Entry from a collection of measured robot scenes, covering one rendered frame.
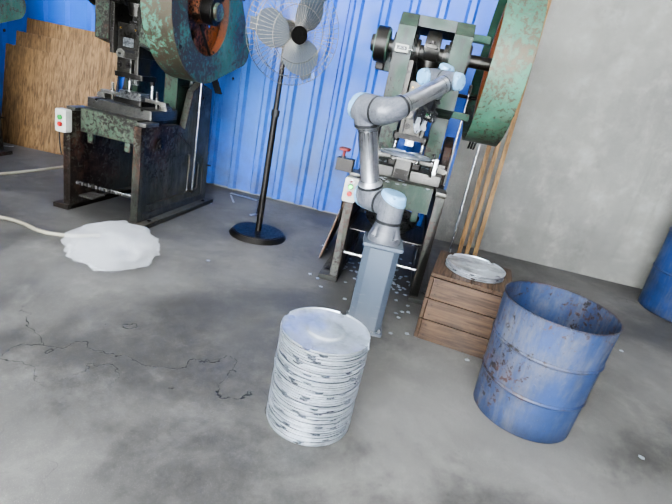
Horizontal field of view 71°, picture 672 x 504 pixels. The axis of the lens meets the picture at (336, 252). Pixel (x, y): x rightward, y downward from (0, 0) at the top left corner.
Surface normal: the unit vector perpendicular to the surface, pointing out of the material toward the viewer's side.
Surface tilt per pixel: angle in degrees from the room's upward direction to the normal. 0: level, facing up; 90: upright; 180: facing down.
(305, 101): 90
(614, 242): 90
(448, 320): 90
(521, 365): 92
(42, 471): 0
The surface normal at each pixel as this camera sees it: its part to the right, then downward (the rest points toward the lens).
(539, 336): -0.67, 0.17
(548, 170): -0.19, 0.30
